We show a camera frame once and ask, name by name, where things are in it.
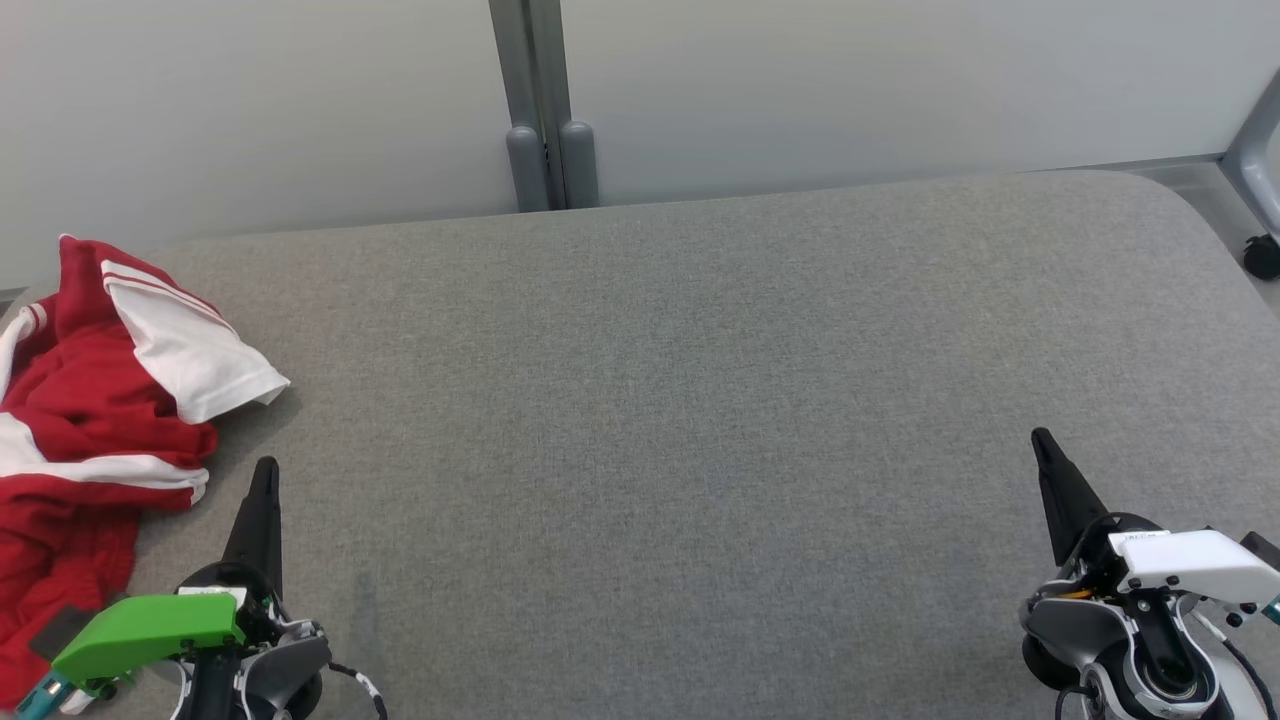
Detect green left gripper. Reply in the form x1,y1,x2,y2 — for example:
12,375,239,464
50,456,286,693

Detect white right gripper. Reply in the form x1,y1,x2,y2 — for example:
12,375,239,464
1030,427,1280,607

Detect red Bulls jersey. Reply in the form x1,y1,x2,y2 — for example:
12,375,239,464
0,235,292,467

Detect red shorts with white stripe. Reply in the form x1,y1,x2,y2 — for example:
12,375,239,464
0,412,212,707

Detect grey chair leg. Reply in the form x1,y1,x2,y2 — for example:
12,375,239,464
1218,70,1280,241

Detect grey fabric sofa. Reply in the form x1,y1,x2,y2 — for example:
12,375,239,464
0,168,1280,720

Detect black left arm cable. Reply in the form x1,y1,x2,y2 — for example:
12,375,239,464
328,658,390,720

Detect teal left camera connector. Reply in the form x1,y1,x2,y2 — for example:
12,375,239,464
14,672,71,720

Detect grey partition post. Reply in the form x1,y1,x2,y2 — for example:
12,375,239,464
488,0,601,214

